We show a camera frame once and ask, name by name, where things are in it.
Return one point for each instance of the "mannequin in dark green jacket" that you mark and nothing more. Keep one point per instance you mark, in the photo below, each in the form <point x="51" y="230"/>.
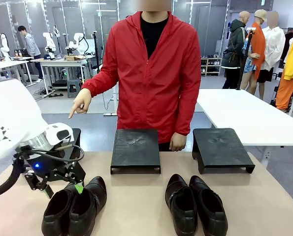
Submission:
<point x="235" y="49"/>

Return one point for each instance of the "black shoe stand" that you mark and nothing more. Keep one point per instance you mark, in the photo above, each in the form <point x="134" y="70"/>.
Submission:
<point x="220" y="150"/>
<point x="76" y="137"/>
<point x="135" y="150"/>

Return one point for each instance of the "mannequin in white shirt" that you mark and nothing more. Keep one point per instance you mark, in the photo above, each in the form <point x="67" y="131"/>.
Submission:
<point x="274" y="49"/>

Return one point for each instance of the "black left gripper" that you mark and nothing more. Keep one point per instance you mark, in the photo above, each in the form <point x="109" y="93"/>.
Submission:
<point x="62" y="167"/>

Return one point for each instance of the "mannequin in yellow orange clothes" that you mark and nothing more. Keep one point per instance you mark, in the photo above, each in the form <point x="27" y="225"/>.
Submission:
<point x="292" y="64"/>

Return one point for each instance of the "flat cardboard box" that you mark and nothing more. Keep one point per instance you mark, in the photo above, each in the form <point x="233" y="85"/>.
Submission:
<point x="74" y="58"/>

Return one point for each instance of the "grey step stool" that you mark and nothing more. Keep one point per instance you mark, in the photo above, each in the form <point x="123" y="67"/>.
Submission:
<point x="74" y="88"/>

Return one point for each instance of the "person in red jacket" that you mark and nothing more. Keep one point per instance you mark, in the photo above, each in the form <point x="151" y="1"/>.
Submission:
<point x="156" y="78"/>

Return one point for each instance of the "person's left forearm red sleeve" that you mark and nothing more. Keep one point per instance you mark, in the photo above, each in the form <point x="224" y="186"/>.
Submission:
<point x="188" y="115"/>

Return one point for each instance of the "person's left hand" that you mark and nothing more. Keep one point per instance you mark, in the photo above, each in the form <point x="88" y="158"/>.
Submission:
<point x="178" y="142"/>

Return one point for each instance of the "person's right forearm red sleeve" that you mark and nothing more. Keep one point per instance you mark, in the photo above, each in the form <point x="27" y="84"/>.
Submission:
<point x="99" y="82"/>

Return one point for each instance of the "person in grey hoodie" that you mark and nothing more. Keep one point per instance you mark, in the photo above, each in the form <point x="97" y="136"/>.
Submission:
<point x="31" y="45"/>

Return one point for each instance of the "mannequin with orange shawl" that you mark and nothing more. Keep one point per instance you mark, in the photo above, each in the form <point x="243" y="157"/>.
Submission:
<point x="257" y="49"/>

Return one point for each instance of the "large white table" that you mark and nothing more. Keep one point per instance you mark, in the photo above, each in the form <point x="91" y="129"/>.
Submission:
<point x="247" y="113"/>

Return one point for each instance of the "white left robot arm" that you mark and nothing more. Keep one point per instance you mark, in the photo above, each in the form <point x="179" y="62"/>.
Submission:
<point x="10" y="110"/>

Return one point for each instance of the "person's right hand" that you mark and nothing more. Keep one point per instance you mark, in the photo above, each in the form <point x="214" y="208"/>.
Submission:
<point x="83" y="100"/>

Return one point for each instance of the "white background work table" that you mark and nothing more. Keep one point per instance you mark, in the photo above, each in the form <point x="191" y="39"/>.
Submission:
<point x="60" y="61"/>
<point x="8" y="63"/>

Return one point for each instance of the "wooden shoe rack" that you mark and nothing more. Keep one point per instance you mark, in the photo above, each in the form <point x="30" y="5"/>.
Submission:
<point x="211" y="66"/>

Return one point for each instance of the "dark blue cap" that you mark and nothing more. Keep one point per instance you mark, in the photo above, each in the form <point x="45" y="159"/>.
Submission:
<point x="47" y="57"/>

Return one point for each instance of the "black leather shoe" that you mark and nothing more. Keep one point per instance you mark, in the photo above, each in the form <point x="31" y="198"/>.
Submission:
<point x="210" y="206"/>
<point x="182" y="204"/>
<point x="55" y="211"/>
<point x="92" y="199"/>

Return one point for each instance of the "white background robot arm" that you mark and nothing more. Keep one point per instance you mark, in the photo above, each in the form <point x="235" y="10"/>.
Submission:
<point x="2" y="44"/>
<point x="78" y="43"/>
<point x="49" y="43"/>

